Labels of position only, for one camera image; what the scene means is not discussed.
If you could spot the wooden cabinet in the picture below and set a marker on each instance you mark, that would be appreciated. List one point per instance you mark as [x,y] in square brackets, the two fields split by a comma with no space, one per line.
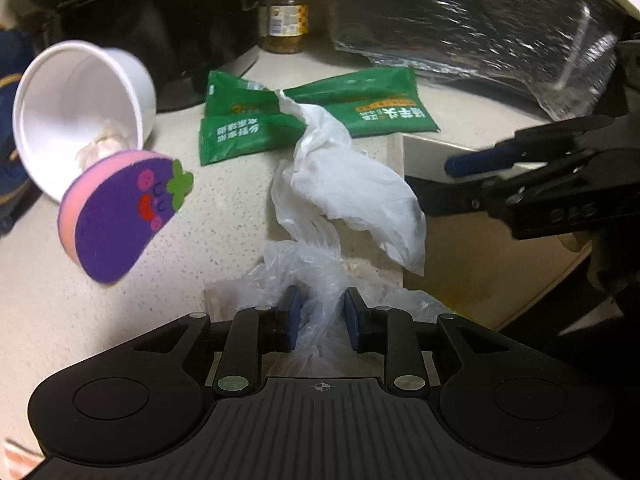
[475,270]

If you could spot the garlic bulb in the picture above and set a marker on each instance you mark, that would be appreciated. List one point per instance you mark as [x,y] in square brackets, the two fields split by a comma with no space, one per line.
[102,142]

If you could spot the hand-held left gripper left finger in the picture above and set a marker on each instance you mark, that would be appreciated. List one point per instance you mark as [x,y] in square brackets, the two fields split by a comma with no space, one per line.
[292,317]

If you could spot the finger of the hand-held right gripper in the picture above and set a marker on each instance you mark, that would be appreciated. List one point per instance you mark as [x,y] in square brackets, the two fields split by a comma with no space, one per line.
[475,162]
[450,200]

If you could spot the black rice cooker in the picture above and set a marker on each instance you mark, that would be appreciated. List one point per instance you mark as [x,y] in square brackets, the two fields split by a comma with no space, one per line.
[150,25]

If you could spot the blue rice cooker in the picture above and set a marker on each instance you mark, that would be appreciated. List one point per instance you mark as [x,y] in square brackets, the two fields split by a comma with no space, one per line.
[10,170]

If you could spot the purple eggplant sponge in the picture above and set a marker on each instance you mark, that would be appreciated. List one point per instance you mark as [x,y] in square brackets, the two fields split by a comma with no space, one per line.
[115,220]

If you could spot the plastic wrapped black microwave oven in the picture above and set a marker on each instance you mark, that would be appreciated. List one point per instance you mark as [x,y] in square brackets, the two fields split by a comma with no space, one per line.
[450,20]

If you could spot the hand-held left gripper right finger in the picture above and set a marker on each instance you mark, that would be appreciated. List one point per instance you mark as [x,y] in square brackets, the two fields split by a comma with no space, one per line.
[352,317]

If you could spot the white plastic container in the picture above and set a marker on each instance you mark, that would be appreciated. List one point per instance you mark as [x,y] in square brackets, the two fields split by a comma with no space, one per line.
[75,90]

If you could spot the clear plastic bag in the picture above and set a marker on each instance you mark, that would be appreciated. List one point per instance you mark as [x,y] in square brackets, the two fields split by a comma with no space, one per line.
[320,280]

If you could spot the white plastic bag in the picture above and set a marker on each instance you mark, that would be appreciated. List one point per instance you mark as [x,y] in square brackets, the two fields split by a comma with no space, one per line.
[345,180]

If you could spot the green snack packet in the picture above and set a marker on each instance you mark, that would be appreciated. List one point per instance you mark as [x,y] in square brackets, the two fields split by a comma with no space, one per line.
[380,105]
[235,135]

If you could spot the glass jar with orange lid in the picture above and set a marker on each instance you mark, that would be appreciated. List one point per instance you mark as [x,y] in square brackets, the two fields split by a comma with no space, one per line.
[282,20]

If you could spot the pink striped cloth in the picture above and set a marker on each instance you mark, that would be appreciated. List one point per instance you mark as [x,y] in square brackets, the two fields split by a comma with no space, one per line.
[17,450]

